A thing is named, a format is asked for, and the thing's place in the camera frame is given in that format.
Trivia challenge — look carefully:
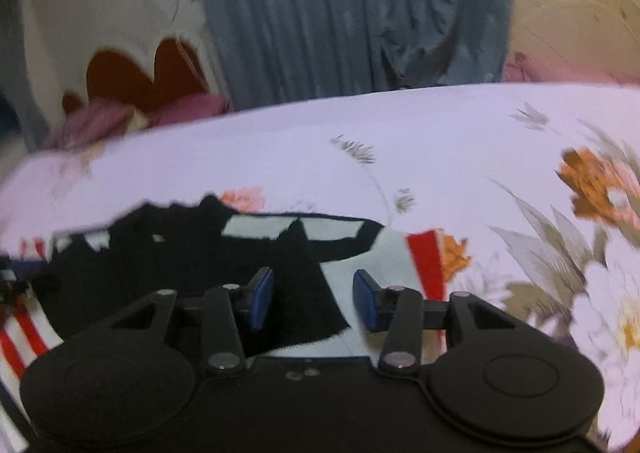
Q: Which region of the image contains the striped white black red shirt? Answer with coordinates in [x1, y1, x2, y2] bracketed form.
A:
[0, 194, 449, 453]

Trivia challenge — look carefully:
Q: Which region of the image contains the pink floral bed sheet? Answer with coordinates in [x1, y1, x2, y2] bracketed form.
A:
[1, 84, 639, 452]

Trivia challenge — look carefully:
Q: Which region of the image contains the maroon pillow pile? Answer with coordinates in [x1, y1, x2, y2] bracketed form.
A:
[43, 94, 233, 151]

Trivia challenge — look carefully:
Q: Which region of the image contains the red heart-shaped headboard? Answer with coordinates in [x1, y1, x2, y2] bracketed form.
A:
[85, 37, 210, 114]

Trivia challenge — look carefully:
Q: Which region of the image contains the pink pillow right bed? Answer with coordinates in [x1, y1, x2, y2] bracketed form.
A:
[502, 51, 639, 86]

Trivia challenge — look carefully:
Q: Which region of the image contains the blue-grey centre curtain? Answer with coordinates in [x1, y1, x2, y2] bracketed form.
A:
[203, 0, 512, 110]

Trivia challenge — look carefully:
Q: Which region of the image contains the cream arched headboard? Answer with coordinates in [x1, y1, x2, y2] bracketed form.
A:
[506, 0, 639, 75]

